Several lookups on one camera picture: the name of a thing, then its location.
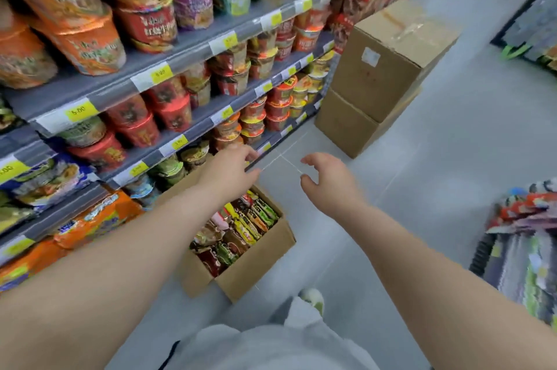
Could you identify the row of mixed noodle bowls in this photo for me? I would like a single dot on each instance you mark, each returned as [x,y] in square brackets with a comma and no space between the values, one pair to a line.
[278,100]

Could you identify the stack of orange noodle packets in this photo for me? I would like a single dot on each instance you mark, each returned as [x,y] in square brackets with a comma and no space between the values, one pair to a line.
[100,219]

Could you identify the closed cardboard box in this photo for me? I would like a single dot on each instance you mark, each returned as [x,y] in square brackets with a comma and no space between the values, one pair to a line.
[352,126]
[391,65]

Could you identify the person's right forearm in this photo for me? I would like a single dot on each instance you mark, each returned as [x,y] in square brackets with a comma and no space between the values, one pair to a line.
[435,287]

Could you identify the person's left fingers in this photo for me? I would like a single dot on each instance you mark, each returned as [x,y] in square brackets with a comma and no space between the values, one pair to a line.
[249,160]

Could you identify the person's right thumb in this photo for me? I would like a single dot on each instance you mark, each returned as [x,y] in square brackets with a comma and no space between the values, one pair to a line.
[310,186]

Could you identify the row of red noodle bowls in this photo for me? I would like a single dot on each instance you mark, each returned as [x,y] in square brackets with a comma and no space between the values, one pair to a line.
[174,110]

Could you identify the purple noodle cup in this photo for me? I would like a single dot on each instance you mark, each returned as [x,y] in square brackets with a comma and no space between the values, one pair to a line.
[193,6]

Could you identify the rack of colourful rolled mats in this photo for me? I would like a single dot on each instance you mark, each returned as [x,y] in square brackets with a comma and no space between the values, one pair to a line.
[522,252]

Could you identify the person's left forearm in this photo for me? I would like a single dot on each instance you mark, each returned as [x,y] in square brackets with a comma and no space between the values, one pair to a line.
[108,278]

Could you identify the person's right hand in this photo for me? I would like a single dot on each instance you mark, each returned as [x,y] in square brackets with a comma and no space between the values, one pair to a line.
[337,189]

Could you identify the open cardboard box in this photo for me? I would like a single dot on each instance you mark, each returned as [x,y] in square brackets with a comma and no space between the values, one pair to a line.
[256,261]

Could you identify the person's light grey trousers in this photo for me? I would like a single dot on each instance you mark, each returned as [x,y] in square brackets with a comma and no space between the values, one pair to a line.
[278,348]

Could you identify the person's left hand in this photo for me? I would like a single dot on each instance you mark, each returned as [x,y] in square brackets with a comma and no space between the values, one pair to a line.
[226,171]

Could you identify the display of hanging colourful goods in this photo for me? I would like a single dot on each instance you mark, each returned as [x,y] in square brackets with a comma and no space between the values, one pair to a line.
[533,26]

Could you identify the person's white green shoe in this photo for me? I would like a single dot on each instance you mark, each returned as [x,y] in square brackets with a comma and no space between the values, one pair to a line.
[313,298]

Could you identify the pile of colourful snack packets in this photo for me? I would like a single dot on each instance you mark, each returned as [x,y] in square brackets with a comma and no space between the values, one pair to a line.
[239,226]

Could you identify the stack of blue noodle packets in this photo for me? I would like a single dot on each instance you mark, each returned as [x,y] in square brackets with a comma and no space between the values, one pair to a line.
[43,182]

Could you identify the grey metal shelf unit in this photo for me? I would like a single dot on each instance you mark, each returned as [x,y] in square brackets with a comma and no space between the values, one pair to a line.
[226,34]

